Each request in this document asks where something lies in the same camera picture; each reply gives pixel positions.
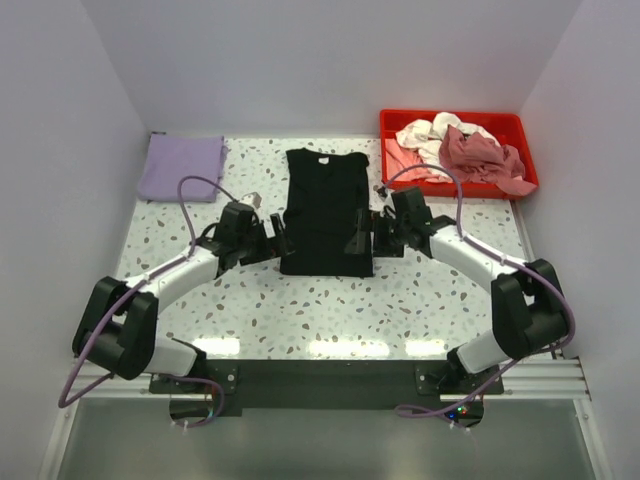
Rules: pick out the dusty rose crumpled t shirt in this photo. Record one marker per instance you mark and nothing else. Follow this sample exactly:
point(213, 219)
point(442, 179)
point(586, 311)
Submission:
point(476, 159)

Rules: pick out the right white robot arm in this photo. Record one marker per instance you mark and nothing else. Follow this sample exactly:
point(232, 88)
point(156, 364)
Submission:
point(528, 310)

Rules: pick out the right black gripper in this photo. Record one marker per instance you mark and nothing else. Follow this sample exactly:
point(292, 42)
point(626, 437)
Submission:
point(381, 249)

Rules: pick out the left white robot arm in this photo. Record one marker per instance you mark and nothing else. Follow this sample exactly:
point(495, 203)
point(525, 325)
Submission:
point(118, 329)

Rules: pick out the folded lavender t shirt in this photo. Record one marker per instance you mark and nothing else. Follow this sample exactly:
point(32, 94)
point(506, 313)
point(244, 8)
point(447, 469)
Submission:
point(171, 158)

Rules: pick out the white crumpled t shirt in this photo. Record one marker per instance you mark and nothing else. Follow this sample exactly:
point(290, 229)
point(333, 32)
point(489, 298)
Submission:
point(425, 137)

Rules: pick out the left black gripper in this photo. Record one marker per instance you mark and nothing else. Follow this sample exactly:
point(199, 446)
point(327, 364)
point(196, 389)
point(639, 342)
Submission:
point(266, 249)

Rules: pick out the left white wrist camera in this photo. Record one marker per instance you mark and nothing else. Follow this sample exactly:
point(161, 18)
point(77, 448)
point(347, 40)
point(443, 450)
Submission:
point(252, 200)

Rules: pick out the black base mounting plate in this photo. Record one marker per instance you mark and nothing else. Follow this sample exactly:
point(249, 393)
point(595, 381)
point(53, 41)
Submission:
point(314, 385)

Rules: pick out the black t shirt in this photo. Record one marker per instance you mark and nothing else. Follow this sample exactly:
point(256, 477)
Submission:
point(325, 193)

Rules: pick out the red plastic bin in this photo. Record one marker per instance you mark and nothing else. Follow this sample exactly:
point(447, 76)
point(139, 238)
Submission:
point(506, 128)

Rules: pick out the aluminium extrusion rail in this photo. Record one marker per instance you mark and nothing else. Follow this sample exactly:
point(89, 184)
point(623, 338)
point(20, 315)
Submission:
point(532, 379)

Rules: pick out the salmon pink t shirt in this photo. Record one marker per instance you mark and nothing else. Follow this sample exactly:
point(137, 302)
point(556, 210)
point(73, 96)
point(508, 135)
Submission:
point(399, 158)

